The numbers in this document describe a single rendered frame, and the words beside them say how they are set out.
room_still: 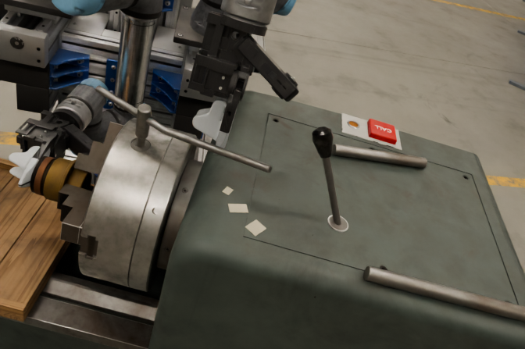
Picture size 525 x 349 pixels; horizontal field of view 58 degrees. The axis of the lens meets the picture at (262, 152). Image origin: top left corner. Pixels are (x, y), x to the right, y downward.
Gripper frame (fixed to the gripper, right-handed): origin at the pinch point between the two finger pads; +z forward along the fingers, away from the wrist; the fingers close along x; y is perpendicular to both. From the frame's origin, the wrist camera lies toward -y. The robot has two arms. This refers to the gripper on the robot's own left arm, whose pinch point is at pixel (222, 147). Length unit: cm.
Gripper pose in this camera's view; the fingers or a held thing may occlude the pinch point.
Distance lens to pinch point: 76.6
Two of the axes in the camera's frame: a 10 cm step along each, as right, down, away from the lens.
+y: -9.6, -2.9, -0.6
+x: -0.4, 3.2, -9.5
